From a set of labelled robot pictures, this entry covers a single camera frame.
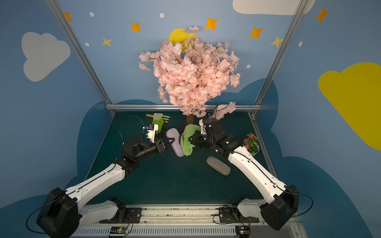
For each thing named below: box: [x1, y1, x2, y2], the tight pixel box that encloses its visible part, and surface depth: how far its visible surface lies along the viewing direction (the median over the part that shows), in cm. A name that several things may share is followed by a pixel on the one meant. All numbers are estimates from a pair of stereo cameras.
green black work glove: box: [152, 112, 171, 135], surface depth 120 cm
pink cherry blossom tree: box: [138, 26, 241, 126], surface depth 70 cm
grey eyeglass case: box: [206, 156, 232, 177], surface depth 92 cm
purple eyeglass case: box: [165, 127, 185, 158], surface depth 75 cm
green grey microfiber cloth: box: [180, 123, 202, 157], surface depth 75 cm
